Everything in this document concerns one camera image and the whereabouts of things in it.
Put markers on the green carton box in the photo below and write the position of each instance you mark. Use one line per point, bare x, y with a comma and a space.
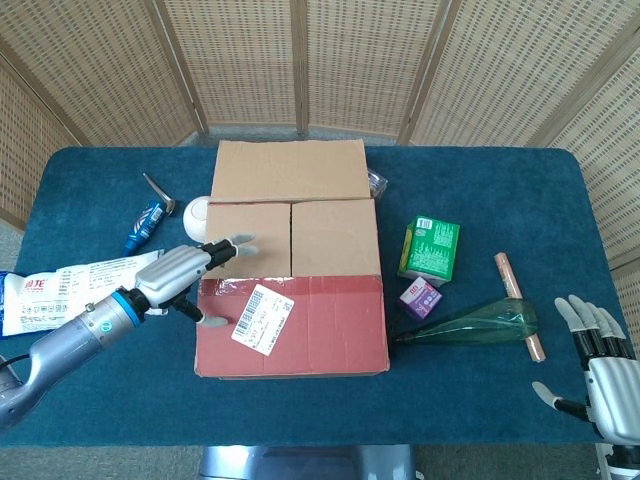
432, 247

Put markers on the grey metal angle bracket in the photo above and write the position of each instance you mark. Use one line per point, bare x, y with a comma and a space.
157, 190

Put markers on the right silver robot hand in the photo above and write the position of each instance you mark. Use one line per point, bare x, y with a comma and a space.
612, 387

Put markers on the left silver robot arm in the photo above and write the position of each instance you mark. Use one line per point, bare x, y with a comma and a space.
70, 340

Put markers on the pink paper roll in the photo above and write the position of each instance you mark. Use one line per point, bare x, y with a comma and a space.
510, 280

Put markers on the red cardboard box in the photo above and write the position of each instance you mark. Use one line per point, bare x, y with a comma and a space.
320, 325

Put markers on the green plastic bottle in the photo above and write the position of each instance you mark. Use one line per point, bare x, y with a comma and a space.
480, 325

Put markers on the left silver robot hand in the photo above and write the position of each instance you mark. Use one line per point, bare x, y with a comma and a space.
170, 272

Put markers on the small purple box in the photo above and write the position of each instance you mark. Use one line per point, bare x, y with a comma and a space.
420, 297

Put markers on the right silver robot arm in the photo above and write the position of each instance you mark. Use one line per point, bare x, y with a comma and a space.
622, 462

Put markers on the blue squeeze tube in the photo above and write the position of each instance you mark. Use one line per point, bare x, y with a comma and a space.
142, 227

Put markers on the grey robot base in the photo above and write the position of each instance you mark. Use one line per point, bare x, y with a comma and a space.
310, 462

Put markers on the clear snack packet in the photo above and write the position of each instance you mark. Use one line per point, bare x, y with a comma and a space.
379, 182

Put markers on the white plastic bag package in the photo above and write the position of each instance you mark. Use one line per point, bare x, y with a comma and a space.
40, 300

